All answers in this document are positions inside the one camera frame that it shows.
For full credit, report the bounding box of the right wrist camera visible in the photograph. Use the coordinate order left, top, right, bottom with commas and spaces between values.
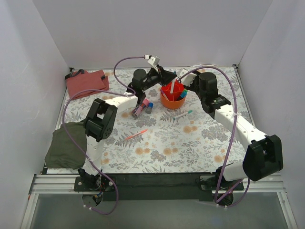
177, 69, 196, 87

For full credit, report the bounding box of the pink capped white marker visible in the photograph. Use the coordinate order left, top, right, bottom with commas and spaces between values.
160, 89, 168, 101

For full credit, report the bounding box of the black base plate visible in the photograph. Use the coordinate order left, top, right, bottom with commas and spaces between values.
73, 172, 218, 201

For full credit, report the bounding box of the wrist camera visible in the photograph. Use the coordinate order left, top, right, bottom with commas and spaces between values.
145, 55, 160, 71
177, 69, 196, 87

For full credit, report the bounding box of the aluminium frame rail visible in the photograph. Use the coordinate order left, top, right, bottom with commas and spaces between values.
21, 173, 298, 229

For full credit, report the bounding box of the pink capped pen tube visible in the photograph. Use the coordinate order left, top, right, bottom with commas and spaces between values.
131, 99, 149, 118

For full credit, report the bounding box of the floral table mat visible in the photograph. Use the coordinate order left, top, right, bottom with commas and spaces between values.
46, 66, 267, 174

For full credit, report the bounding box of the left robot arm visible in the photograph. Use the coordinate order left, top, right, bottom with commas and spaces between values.
82, 67, 177, 191

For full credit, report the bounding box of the orange pen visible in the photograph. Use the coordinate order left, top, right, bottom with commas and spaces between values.
125, 129, 148, 140

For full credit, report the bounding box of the blue grey glue stick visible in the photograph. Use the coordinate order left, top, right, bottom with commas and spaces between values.
145, 103, 153, 114

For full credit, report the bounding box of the dark green cloth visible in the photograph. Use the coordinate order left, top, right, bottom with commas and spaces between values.
45, 122, 87, 169

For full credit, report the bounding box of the orange round organizer container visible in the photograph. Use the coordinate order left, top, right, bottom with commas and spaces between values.
160, 80, 186, 109

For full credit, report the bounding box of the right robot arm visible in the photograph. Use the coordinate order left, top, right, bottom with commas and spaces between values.
190, 72, 284, 190

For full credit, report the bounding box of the red folded cloth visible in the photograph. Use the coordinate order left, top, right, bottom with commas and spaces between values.
65, 69, 109, 100

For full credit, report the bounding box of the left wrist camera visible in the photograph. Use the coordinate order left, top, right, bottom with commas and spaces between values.
145, 55, 160, 71

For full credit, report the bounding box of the blue black highlighter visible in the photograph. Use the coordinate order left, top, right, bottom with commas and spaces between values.
179, 92, 187, 100

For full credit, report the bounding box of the teal capped white marker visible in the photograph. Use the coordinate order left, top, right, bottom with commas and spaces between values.
173, 110, 193, 120

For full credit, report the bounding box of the blue capped white marker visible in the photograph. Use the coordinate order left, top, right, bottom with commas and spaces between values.
170, 79, 175, 94

